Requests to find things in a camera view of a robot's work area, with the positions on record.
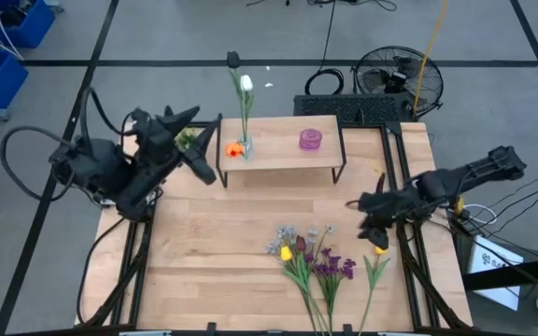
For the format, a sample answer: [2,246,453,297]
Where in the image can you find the purple artificial flower bunch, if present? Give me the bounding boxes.
[313,246,358,336]

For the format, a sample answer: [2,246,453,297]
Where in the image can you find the black floor fan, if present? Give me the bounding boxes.
[351,45,446,119]

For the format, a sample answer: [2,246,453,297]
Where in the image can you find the coiled black floor cable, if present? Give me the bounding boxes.
[304,0,346,97]

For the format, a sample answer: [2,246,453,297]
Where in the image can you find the dark red artificial tulip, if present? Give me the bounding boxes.
[294,235,331,336]

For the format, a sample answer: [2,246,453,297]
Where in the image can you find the clear ribbed glass vase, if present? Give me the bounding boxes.
[236,133,255,162]

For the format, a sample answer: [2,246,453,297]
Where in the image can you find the large blue plastic bin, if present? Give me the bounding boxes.
[0,0,57,49]
[0,46,30,111]

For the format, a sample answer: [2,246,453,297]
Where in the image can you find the thick black cable loop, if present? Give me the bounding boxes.
[0,125,81,203]

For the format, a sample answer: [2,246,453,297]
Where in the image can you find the green plant in white pot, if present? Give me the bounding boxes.
[175,128,203,153]

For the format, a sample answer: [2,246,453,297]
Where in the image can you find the purple ribbed glass vase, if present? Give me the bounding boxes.
[298,128,324,153]

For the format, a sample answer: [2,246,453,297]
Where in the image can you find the black aluminium frame side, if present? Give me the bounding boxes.
[79,204,158,330]
[380,120,474,330]

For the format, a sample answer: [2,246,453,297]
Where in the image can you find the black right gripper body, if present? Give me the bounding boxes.
[356,186,419,230]

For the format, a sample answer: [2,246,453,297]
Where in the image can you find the black aluminium bar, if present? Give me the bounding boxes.
[462,255,538,291]

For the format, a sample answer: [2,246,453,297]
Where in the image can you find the white printed box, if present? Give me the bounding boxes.
[465,234,525,313]

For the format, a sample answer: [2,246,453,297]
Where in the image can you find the white artificial daisy bunch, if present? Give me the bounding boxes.
[264,224,338,336]

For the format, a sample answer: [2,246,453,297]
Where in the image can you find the black hanging arm cable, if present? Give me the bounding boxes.
[76,217,128,326]

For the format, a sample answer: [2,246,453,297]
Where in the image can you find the black perforated metal case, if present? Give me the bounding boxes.
[292,92,415,125]

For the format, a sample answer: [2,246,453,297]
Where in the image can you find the yellow artificial tulip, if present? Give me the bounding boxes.
[278,245,321,336]
[356,245,392,336]

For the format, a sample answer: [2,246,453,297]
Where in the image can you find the hanging yellow cable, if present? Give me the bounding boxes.
[411,0,450,116]

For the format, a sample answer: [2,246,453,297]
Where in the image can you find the wooden shelf with black legs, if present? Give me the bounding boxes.
[215,114,348,189]

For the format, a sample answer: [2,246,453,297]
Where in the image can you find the black frame back rail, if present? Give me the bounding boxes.
[182,119,404,130]

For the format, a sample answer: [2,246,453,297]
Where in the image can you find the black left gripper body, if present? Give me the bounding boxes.
[131,109,186,175]

